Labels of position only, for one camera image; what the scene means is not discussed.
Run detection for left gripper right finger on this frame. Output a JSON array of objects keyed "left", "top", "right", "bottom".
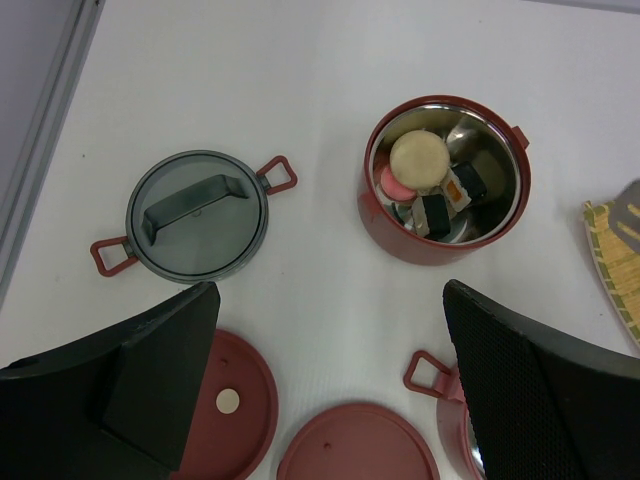
[{"left": 443, "top": 280, "right": 639, "bottom": 479}]

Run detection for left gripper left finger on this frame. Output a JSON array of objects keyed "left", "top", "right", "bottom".
[{"left": 1, "top": 282, "right": 220, "bottom": 479}]

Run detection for metal tongs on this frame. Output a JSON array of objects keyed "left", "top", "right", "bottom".
[{"left": 606, "top": 179, "right": 640, "bottom": 254}]

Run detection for black sushi roll with orange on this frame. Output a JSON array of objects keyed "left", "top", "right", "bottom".
[{"left": 440, "top": 162, "right": 487, "bottom": 213}]

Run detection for pink round cake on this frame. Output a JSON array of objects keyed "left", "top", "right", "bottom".
[{"left": 379, "top": 165, "right": 416, "bottom": 202}]

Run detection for white round bun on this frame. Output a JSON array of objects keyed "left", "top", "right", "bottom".
[{"left": 390, "top": 130, "right": 450, "bottom": 190}]

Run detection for black white sushi roll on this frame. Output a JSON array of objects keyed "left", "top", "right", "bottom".
[{"left": 411, "top": 194, "right": 451, "bottom": 240}]

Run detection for dark red lid left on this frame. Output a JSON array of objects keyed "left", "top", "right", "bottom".
[{"left": 171, "top": 329, "right": 279, "bottom": 480}]

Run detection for dark red lid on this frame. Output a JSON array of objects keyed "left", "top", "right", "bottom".
[
  {"left": 276, "top": 402, "right": 440, "bottom": 480},
  {"left": 171, "top": 329, "right": 279, "bottom": 480}
]

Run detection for bamboo serving mat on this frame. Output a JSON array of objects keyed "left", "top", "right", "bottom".
[{"left": 583, "top": 201, "right": 639, "bottom": 347}]

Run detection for dark red lid right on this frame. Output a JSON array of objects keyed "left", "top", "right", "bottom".
[{"left": 276, "top": 402, "right": 440, "bottom": 480}]

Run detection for dark red steel-lined pot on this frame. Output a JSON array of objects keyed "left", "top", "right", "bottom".
[{"left": 357, "top": 95, "right": 531, "bottom": 265}]

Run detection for pink steel-lined pot with handles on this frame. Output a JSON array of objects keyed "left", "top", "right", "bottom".
[{"left": 403, "top": 350, "right": 486, "bottom": 480}]

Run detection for grey transparent lid with handles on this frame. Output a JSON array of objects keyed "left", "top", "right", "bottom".
[{"left": 90, "top": 150, "right": 298, "bottom": 284}]

